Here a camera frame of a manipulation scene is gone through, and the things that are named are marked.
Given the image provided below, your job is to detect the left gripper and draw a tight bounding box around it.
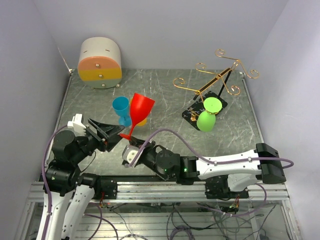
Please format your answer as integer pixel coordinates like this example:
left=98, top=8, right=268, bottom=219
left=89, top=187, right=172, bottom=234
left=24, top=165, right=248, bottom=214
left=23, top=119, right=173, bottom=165
left=70, top=116, right=125, bottom=164

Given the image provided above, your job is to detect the orange wine glass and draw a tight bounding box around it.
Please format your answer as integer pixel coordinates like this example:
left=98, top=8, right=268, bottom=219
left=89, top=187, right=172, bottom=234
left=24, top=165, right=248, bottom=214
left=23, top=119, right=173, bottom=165
left=129, top=98, right=147, bottom=127

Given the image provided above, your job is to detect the blue wine glass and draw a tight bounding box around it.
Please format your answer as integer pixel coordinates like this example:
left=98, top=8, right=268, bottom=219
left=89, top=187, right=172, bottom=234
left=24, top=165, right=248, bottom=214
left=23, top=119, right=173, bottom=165
left=112, top=96, right=132, bottom=127

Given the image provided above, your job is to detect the red wine glass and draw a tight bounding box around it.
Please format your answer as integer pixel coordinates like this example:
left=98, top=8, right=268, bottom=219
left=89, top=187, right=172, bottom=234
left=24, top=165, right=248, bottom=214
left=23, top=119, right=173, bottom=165
left=119, top=93, right=155, bottom=140

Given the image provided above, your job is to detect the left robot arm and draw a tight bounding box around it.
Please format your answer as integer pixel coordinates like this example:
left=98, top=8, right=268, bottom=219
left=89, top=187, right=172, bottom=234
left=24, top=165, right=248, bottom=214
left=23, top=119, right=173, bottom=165
left=36, top=114, right=125, bottom=240

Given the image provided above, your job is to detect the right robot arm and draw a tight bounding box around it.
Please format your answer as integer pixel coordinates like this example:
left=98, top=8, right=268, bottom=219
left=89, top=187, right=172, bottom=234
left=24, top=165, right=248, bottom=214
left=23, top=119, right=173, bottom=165
left=122, top=137, right=287, bottom=198

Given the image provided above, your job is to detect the green wine glass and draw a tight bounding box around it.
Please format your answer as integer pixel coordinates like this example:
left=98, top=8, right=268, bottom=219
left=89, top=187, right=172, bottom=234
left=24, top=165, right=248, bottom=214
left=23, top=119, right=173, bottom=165
left=196, top=97, right=223, bottom=132

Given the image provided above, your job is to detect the gold wine glass rack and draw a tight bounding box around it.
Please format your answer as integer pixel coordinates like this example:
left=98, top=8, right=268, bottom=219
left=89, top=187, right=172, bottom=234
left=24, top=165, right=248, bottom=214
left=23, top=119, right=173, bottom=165
left=173, top=49, right=260, bottom=131

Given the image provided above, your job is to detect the round three-drawer cabinet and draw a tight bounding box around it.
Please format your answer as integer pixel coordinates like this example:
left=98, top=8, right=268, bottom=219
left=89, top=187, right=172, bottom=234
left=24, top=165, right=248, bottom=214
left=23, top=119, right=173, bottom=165
left=77, top=37, right=122, bottom=89

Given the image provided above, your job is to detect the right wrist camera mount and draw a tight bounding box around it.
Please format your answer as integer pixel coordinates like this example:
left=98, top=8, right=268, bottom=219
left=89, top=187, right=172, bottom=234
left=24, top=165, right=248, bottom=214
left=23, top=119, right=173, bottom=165
left=122, top=145, right=140, bottom=168

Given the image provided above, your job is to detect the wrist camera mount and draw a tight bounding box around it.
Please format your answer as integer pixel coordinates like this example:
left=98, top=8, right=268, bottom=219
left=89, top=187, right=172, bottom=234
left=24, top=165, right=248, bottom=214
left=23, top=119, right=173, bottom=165
left=67, top=113, right=87, bottom=136
left=122, top=145, right=140, bottom=168

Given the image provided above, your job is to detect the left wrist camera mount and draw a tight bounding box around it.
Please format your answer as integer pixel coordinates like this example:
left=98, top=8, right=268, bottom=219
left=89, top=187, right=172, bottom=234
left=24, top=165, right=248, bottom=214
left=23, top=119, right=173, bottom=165
left=67, top=113, right=87, bottom=136

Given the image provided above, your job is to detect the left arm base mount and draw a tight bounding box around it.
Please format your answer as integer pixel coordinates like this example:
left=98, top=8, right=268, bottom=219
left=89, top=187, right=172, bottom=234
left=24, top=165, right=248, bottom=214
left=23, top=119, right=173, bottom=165
left=77, top=173, right=118, bottom=200

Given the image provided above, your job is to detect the aluminium rail frame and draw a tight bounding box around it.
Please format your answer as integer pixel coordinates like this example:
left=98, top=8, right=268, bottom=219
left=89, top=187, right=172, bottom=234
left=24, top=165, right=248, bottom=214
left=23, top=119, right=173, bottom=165
left=14, top=181, right=302, bottom=240

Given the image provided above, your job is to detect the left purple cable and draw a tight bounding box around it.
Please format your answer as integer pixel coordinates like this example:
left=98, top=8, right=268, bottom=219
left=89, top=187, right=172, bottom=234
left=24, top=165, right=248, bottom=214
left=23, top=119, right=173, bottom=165
left=39, top=124, right=73, bottom=240

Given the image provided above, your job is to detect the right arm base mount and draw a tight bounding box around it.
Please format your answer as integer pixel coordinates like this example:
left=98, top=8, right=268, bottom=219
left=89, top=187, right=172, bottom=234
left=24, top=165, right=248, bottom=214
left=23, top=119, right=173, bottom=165
left=205, top=176, right=249, bottom=200

